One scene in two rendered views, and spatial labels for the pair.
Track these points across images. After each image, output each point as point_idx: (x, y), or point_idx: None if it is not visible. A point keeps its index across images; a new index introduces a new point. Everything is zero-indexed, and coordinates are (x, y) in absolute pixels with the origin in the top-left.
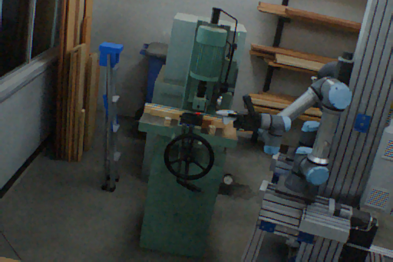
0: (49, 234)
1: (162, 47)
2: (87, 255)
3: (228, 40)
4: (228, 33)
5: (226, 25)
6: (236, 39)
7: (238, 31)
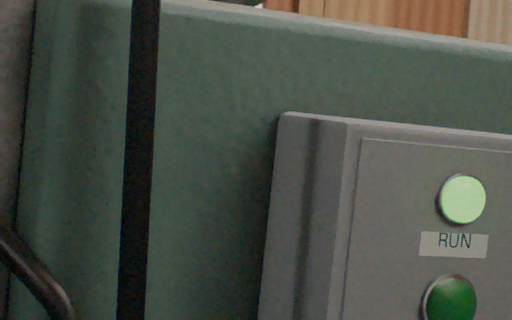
0: None
1: None
2: None
3: (54, 242)
4: (42, 117)
5: None
6: (319, 269)
7: (344, 123)
